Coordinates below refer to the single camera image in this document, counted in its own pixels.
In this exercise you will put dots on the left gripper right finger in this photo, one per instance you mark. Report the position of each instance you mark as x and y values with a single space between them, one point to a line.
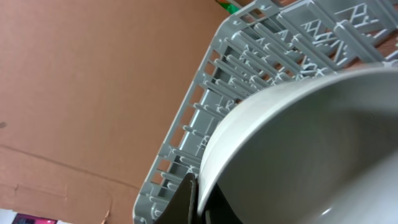
217 210

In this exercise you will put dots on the grey bowl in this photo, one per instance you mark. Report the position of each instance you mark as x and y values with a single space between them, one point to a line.
322 150

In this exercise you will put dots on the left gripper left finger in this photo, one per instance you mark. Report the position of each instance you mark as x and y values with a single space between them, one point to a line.
182 207

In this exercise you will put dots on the grey plastic dishwasher rack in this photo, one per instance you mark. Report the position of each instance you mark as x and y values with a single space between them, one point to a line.
262 44

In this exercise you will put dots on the cardboard panel backdrop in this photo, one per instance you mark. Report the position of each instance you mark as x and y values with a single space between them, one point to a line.
89 90

